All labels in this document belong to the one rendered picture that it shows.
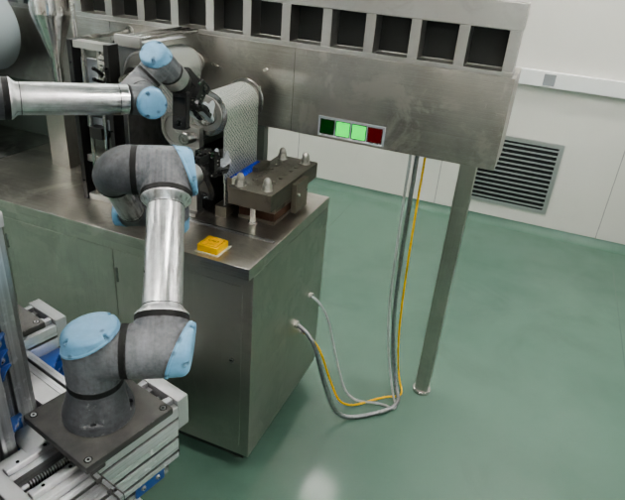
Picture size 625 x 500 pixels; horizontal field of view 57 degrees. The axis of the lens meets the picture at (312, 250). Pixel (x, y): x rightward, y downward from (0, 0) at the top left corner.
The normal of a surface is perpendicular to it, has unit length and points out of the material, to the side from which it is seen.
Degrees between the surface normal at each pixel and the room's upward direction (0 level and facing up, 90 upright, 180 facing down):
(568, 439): 0
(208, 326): 90
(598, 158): 90
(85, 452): 0
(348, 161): 90
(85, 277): 90
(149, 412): 0
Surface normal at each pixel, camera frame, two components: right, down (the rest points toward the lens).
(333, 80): -0.38, 0.41
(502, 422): 0.07, -0.88
